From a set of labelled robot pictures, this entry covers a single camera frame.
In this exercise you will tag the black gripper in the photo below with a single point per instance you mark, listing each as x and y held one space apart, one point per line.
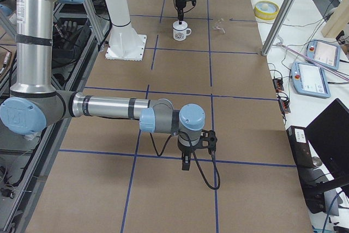
186 151
180 3

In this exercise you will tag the white cup lid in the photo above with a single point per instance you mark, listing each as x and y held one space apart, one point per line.
180 25

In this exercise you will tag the white enamel cup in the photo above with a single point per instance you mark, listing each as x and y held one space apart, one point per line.
181 35

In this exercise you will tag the yellow tape roll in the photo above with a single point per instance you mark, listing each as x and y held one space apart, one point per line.
266 10

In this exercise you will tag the orange relay board near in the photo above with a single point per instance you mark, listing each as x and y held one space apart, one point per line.
284 104

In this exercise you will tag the orange relay board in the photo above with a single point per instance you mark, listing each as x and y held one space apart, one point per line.
278 84
284 104

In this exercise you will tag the black desktop box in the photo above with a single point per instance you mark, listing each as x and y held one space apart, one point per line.
300 147

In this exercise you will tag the orange relay board far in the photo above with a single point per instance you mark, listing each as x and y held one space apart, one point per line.
278 84

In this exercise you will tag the near teach pendant tablet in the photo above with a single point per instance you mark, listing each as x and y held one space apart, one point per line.
310 80

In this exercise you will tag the teach pendant tablet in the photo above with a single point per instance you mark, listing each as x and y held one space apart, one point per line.
324 52
310 80

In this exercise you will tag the black monitor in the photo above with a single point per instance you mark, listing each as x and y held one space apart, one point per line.
328 135

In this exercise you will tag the far teach pendant tablet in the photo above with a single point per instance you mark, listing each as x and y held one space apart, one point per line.
324 52

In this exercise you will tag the wooden beam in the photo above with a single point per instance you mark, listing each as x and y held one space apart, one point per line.
337 22

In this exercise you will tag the white pedestal column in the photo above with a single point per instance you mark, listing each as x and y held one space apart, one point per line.
124 42

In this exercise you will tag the aluminium frame post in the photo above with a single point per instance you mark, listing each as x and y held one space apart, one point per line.
276 27

